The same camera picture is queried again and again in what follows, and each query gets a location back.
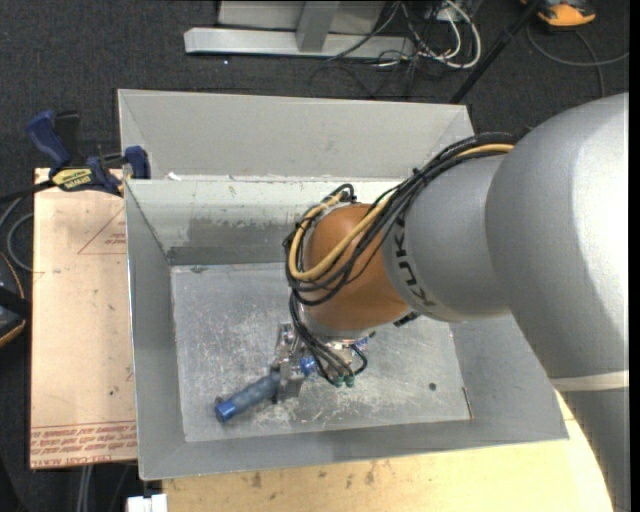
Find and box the blue cylindrical handle tool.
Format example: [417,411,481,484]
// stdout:
[213,356,317,425]

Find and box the grey metal bin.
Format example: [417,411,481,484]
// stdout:
[117,88,571,482]

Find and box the brown cardboard board, red print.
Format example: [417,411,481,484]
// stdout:
[29,167,139,471]

